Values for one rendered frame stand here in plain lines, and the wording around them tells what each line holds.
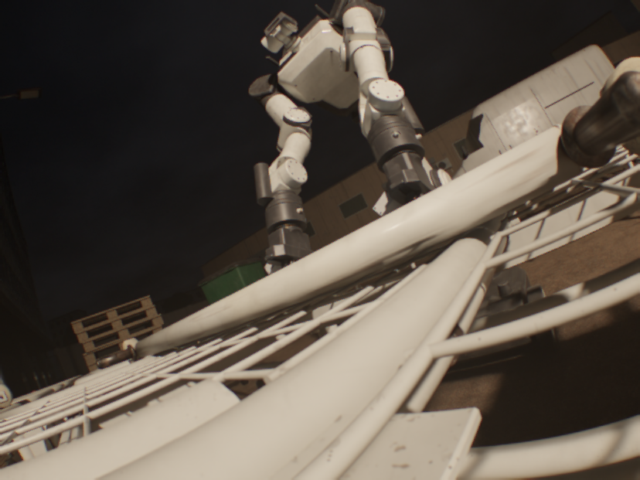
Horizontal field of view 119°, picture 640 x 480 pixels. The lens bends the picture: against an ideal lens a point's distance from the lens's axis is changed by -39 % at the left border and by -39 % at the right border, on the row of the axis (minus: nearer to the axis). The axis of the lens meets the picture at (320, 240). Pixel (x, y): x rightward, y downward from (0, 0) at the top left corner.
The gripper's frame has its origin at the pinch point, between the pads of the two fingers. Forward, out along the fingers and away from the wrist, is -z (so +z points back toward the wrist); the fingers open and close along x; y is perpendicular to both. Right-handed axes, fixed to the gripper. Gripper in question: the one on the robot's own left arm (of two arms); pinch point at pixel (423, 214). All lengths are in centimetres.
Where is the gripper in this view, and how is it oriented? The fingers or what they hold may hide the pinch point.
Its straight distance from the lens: 49.8
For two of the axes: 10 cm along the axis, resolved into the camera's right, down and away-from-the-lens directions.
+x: 6.5, 1.9, 7.4
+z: -1.9, -9.0, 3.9
